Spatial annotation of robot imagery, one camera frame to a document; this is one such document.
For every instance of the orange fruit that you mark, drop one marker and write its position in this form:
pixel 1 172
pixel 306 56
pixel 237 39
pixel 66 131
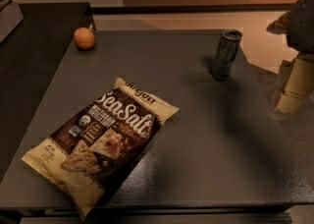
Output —
pixel 84 38

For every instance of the dark metal can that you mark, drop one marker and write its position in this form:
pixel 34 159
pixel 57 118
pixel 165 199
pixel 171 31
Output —
pixel 226 53

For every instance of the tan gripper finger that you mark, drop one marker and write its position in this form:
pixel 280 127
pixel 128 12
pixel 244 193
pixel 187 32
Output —
pixel 296 83

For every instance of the grey box at left edge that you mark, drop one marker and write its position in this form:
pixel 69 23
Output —
pixel 10 16

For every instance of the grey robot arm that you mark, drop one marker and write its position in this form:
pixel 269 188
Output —
pixel 297 25

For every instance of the brown sea salt chip bag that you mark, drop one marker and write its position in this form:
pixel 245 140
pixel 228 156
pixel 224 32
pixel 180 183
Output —
pixel 85 155

